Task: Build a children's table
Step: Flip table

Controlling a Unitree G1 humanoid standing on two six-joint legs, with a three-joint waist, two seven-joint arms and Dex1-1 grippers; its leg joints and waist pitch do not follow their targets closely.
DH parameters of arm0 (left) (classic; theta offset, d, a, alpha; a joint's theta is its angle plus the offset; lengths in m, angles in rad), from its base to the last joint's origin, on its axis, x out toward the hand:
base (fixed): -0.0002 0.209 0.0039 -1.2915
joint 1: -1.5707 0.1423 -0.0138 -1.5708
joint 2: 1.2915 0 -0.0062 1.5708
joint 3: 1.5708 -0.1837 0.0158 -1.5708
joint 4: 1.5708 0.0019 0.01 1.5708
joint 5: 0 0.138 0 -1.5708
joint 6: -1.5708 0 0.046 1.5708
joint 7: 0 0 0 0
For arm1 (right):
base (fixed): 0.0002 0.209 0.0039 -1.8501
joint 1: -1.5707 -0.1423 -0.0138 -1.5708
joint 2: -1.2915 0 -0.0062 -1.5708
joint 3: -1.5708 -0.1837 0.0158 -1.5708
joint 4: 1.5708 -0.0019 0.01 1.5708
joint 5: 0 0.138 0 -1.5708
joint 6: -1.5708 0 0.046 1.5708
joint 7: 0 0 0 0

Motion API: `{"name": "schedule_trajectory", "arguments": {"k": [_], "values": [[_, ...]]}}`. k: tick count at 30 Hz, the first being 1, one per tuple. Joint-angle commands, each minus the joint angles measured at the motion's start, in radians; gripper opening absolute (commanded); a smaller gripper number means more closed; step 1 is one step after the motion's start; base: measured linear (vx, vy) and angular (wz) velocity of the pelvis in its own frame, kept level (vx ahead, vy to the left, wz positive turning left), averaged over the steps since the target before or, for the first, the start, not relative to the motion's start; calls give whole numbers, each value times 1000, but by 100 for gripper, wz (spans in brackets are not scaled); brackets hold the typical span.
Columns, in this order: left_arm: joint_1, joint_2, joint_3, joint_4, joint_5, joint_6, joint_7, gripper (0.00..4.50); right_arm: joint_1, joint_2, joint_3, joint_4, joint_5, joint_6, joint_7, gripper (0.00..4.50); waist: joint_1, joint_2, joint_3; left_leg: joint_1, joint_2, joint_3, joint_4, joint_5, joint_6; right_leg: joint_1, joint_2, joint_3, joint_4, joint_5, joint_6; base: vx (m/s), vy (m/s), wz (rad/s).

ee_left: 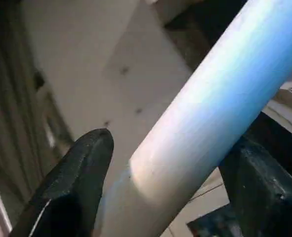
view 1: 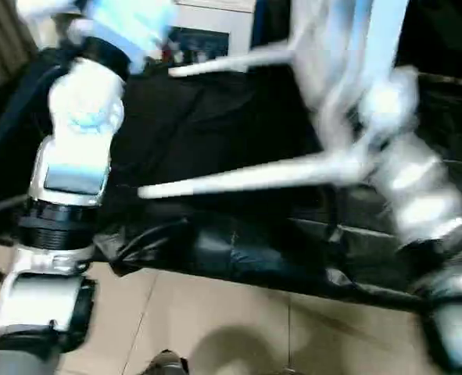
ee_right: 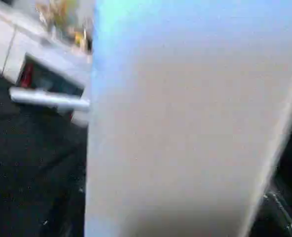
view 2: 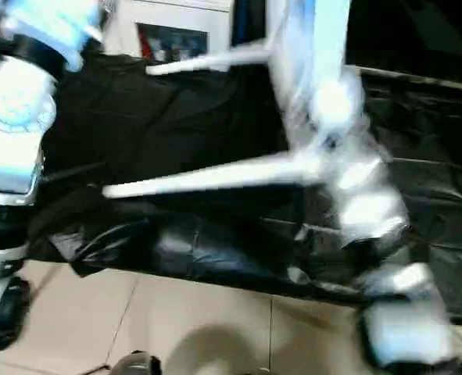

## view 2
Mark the white plastic table leg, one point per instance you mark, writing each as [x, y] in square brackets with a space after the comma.
[215, 179]
[207, 62]

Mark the white plastic table top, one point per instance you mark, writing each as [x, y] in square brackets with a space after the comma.
[312, 39]

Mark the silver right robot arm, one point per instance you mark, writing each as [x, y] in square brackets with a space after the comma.
[371, 211]

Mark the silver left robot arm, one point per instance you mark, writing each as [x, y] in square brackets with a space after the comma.
[11, 136]

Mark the dark blue hanging cloth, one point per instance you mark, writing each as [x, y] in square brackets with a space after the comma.
[241, 23]

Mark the white glass-door cabinet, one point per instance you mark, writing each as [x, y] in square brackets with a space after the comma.
[176, 11]

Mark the black left robot foot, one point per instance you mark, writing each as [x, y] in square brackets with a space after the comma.
[137, 363]

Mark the black metal rod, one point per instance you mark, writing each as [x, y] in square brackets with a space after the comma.
[418, 80]

